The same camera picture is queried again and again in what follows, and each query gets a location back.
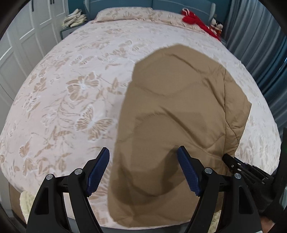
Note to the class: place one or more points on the cream folded cloth pile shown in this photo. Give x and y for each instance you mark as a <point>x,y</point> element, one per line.
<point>76,18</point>

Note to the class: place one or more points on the stuffed toy on nightstand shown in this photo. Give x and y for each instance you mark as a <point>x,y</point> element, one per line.
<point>216,27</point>

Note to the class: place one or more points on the pink floral butterfly bedspread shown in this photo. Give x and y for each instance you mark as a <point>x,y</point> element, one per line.
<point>69,106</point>

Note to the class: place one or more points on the blue bedside table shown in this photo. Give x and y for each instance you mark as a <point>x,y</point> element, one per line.
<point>67,31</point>

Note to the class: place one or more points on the blue upholstered headboard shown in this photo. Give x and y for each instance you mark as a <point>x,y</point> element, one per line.
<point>205,10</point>

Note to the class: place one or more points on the white panelled wardrobe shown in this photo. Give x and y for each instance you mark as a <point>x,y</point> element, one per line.
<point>31,35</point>

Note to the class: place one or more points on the red knitted garment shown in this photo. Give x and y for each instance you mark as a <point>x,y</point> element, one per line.
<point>191,18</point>

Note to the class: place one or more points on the cream fluffy blanket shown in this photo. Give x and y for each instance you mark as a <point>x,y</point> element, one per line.
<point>26,202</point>

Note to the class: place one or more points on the tan quilted puffer jacket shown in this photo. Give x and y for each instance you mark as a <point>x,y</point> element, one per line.
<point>177,97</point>

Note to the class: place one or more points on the floral pillow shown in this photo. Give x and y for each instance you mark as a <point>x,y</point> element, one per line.
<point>137,13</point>

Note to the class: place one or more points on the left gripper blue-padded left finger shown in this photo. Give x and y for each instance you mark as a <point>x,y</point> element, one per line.
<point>49,212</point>

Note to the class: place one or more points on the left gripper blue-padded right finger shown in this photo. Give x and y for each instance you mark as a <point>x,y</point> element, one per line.
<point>227,194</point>

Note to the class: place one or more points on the blue-grey curtain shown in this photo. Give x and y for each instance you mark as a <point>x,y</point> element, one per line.
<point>255,38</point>

